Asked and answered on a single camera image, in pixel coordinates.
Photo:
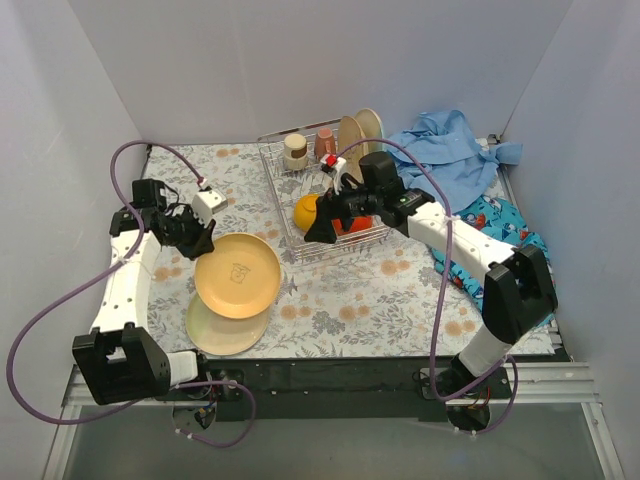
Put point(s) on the floral table mat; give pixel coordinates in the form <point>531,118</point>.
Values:
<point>376,300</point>

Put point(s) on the wire dish rack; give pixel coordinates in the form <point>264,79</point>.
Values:
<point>289,186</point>

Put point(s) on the yellow bowl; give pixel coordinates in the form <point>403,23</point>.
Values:
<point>304,213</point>

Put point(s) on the cream steel tumbler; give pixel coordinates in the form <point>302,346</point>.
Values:
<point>295,148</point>

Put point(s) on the shark print cloth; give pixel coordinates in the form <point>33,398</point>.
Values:
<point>498,219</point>

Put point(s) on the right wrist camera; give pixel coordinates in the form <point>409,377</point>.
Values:
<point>335,167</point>

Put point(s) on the light blue shirt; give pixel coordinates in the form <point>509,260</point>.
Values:
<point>441,156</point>

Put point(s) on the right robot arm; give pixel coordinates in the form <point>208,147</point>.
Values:
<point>518,291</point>

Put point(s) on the red bowl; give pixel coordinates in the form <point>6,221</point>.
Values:
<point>359,224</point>

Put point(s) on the lower tan plate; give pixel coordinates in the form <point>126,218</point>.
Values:
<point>223,336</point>

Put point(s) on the cream and blue plate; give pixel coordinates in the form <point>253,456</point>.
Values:
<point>370,127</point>

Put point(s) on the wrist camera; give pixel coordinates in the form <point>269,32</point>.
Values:
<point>335,167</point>
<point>206,204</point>

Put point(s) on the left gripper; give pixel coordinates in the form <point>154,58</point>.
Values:
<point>193,235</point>

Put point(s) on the pink mug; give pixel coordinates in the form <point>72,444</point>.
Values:
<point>324,143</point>

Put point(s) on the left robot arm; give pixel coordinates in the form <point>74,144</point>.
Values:
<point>118,358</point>

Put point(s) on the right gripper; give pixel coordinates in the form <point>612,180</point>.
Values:
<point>333,210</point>

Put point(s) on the aluminium frame rail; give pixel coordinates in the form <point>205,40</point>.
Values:
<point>527,382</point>

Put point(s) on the orange plate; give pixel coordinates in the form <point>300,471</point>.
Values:
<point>241,278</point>

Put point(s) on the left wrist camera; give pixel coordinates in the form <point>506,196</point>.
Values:
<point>206,204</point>

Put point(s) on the bird pattern plate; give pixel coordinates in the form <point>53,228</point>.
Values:
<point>349,132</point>

